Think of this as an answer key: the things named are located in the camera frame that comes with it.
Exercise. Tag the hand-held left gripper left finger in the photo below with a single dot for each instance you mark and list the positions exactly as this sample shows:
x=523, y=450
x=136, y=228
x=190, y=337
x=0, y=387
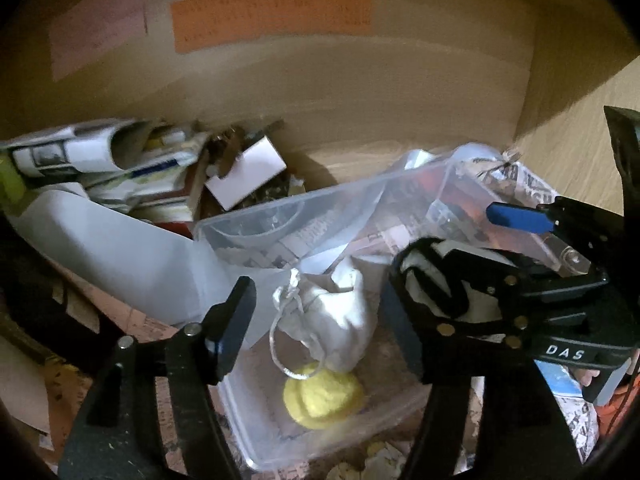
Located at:
x=227, y=345

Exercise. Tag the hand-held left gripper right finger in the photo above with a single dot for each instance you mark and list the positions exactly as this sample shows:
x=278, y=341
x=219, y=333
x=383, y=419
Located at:
x=402, y=332

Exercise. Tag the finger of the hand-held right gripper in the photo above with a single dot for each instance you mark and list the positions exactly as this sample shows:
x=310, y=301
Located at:
x=530, y=285
x=515, y=217

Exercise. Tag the white and black sock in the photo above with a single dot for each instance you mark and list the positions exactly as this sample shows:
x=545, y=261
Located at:
x=480, y=305

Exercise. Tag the clear plastic container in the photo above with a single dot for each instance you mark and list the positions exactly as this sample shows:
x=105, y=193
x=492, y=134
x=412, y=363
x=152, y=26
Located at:
x=260, y=410

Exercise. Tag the person's right hand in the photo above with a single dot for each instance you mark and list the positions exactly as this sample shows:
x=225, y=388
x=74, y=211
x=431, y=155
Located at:
x=589, y=376

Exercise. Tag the orange cloth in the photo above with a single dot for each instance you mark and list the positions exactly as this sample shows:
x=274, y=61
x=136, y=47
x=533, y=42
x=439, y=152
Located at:
x=622, y=402

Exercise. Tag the yellow fuzzy ball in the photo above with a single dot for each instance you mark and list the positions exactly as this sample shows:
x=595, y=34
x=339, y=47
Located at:
x=324, y=397

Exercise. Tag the clear plastic bag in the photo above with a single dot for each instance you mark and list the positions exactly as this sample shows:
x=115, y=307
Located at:
x=360, y=210

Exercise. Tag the crumpled paper scrap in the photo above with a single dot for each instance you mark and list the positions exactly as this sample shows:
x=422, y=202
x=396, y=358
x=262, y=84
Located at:
x=372, y=462

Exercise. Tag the large white paper sheet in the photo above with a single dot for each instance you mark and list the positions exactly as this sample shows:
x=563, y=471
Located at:
x=115, y=255

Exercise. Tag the white card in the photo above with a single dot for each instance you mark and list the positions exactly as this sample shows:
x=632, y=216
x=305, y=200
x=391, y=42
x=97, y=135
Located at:
x=245, y=175

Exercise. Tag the stack of books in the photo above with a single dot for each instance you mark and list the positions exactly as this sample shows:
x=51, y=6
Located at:
x=150, y=185

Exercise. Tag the dark brown object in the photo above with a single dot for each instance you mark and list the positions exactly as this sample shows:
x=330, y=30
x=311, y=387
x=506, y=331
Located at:
x=224, y=152

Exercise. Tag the brown cardboard piece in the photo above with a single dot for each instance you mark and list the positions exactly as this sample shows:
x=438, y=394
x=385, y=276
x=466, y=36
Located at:
x=22, y=385

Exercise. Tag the rolled printed paper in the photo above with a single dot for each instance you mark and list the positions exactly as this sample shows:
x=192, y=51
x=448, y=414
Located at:
x=65, y=152

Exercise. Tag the yellow-green object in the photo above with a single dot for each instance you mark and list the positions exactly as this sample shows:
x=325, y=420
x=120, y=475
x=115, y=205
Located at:
x=9, y=180

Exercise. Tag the orange wall paper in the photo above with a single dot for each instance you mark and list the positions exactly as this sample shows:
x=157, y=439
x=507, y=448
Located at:
x=270, y=12

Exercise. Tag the pink wall paper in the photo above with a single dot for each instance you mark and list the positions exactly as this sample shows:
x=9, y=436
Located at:
x=95, y=30

